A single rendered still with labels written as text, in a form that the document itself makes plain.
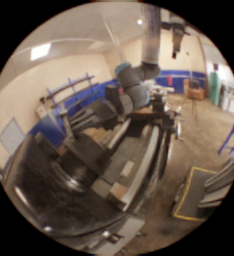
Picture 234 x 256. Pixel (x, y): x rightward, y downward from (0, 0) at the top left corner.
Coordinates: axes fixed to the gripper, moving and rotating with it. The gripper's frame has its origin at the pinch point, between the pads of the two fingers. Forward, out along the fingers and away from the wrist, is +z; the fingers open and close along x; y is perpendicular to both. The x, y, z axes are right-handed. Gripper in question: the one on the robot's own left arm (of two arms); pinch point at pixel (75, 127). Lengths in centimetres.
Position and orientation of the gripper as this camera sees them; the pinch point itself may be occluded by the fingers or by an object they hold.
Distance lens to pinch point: 27.8
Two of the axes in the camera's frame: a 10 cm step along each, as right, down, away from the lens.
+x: -5.9, -5.8, 5.6
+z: -8.1, 4.7, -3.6
